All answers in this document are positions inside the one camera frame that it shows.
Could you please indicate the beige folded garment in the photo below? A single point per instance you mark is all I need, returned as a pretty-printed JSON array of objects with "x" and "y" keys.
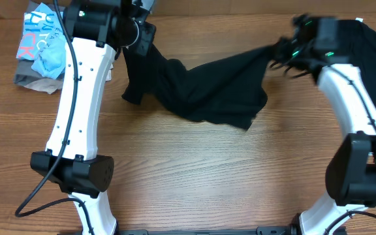
[{"x": 31, "y": 79}]

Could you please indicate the black t-shirt with logo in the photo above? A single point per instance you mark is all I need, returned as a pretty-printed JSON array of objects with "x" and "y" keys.
[{"x": 227, "y": 91}]

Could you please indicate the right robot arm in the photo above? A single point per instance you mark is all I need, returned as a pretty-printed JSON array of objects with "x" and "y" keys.
[{"x": 317, "y": 49}]

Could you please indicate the black garment pile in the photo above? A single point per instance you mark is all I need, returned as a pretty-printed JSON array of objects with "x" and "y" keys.
[{"x": 358, "y": 41}]

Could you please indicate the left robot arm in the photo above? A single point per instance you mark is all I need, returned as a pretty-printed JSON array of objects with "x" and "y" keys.
[{"x": 96, "y": 33}]

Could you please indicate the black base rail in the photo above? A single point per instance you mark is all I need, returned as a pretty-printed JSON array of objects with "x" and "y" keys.
[{"x": 256, "y": 231}]

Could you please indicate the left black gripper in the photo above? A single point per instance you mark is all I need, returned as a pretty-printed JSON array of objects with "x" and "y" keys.
[{"x": 147, "y": 31}]

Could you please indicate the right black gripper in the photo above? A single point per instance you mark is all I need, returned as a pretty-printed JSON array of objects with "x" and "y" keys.
[{"x": 282, "y": 61}]

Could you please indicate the light blue printed shirt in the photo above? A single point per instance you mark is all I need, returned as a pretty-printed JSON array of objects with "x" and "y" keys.
[{"x": 43, "y": 42}]

